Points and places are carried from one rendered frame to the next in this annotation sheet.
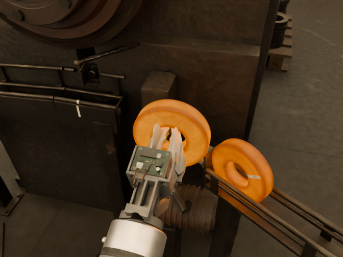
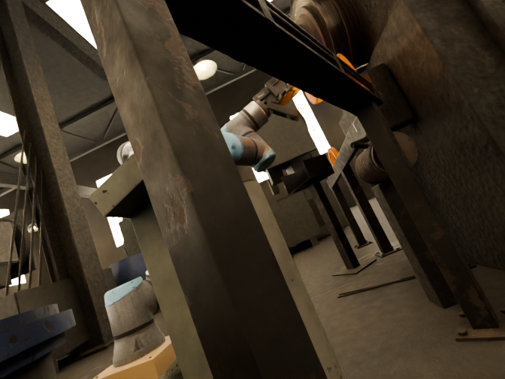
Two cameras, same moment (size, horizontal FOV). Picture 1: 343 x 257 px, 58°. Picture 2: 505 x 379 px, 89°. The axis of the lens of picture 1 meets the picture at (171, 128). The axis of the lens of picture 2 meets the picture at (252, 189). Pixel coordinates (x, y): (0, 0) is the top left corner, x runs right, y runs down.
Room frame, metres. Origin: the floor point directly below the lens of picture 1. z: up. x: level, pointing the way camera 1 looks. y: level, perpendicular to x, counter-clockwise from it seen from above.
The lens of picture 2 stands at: (-0.02, -0.77, 0.40)
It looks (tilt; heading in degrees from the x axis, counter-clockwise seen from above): 10 degrees up; 80
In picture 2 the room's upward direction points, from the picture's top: 24 degrees counter-clockwise
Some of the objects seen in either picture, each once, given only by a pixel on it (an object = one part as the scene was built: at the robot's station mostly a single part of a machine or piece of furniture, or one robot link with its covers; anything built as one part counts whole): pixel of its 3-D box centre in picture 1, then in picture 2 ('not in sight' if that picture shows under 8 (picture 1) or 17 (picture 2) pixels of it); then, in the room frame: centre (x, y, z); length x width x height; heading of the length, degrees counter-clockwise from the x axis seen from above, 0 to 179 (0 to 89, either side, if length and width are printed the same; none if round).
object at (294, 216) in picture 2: not in sight; (278, 228); (0.76, 3.10, 0.39); 1.03 x 0.83 x 0.79; 170
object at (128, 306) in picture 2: not in sight; (130, 303); (-0.48, 0.39, 0.37); 0.17 x 0.15 x 0.18; 49
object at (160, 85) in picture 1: (160, 113); (384, 99); (0.70, 0.03, 0.68); 0.11 x 0.08 x 0.24; 166
